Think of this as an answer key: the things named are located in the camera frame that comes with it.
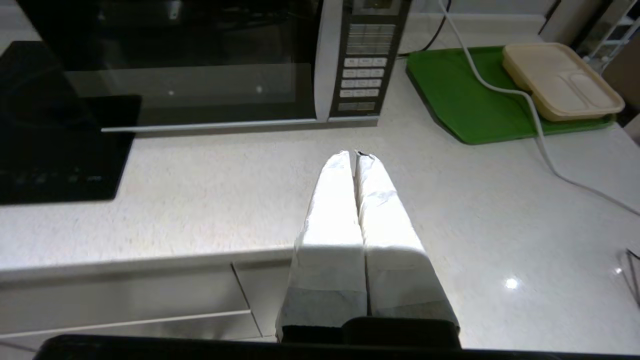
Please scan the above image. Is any white wire rack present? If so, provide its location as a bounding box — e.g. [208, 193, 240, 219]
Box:
[582, 0, 640, 63]

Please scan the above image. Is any silver microwave oven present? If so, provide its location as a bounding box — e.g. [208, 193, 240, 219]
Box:
[327, 0, 413, 123]

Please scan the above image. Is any beige cabinet door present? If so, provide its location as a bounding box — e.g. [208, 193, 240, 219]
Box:
[0, 264, 263, 347]
[232, 257, 301, 341]

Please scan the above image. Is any beige plastic box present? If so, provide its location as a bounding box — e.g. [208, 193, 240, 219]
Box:
[501, 42, 626, 122]

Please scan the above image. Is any black induction cooktop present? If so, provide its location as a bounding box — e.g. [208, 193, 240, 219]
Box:
[0, 40, 143, 206]

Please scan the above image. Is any black glass microwave door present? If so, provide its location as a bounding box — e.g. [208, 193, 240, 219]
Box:
[15, 0, 346, 137]

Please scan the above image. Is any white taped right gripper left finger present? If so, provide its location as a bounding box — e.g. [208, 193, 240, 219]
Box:
[274, 150, 368, 343]

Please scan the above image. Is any black power cable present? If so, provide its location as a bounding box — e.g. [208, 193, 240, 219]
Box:
[397, 0, 453, 57]

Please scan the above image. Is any green tray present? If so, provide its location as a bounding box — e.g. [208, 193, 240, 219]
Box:
[405, 46, 617, 146]

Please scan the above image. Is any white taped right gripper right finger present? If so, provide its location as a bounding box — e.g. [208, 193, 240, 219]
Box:
[354, 149, 461, 333]

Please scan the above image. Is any white power cable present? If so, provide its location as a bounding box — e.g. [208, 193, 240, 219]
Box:
[440, 0, 640, 217]

